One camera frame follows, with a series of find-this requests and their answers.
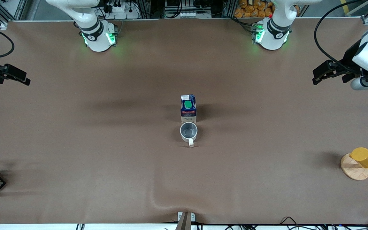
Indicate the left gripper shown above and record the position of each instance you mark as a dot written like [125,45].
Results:
[349,60]

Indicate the blue milk carton green cap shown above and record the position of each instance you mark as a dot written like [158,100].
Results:
[188,111]

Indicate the grey ceramic mug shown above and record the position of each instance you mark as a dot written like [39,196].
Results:
[188,131]

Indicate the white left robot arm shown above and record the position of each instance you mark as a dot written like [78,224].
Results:
[272,40]

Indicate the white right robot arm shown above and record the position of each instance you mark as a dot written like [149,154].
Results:
[97,41]

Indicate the yellow plastic cup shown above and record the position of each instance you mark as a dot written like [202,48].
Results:
[364,157]

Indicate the round wooden cup stand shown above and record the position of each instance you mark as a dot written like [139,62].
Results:
[353,172]

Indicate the bag of orange buns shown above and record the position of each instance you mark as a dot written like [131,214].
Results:
[248,9]

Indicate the white power strip with plugs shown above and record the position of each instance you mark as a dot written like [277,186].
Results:
[120,9]

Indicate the long white power strip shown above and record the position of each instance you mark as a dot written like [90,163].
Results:
[190,14]

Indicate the brown table cover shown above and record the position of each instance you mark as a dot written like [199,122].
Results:
[184,179]

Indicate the metal table bracket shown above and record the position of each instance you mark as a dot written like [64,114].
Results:
[185,220]

